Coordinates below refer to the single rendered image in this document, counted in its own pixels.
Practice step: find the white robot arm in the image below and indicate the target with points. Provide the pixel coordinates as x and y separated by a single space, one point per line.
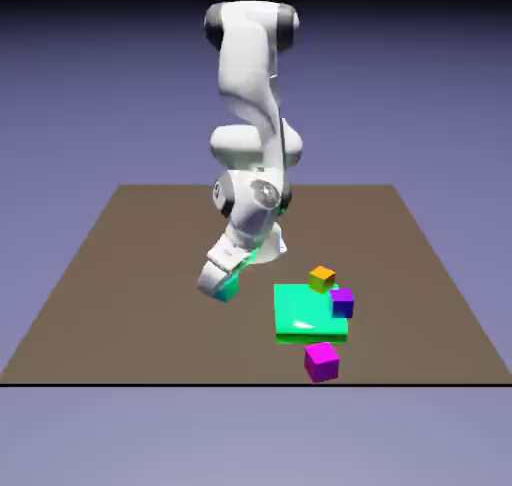
244 78

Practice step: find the small orange cube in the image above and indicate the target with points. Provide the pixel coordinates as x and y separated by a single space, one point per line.
321 278

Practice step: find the large green box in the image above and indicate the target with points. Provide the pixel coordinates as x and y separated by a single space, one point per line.
304 312

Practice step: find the small magenta cube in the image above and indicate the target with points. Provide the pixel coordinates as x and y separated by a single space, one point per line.
322 362

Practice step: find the small purple cube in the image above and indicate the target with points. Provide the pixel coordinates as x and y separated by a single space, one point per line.
342 302

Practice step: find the small teal cube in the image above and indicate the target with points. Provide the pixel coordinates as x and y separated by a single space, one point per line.
228 289

